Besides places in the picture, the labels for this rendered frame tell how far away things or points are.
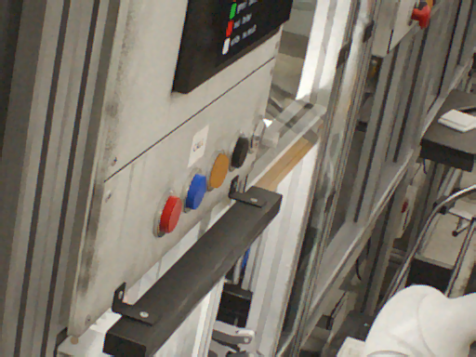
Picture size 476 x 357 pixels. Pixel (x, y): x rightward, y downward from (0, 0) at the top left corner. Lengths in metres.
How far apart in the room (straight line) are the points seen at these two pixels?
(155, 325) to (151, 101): 0.17
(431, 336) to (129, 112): 0.83
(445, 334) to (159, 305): 0.70
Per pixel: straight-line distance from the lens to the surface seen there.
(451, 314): 1.58
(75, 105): 0.77
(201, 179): 1.02
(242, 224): 1.12
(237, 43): 0.96
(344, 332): 2.49
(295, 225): 1.68
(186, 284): 0.99
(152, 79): 0.86
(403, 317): 1.61
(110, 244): 0.88
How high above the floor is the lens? 1.81
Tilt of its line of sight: 21 degrees down
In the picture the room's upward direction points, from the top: 11 degrees clockwise
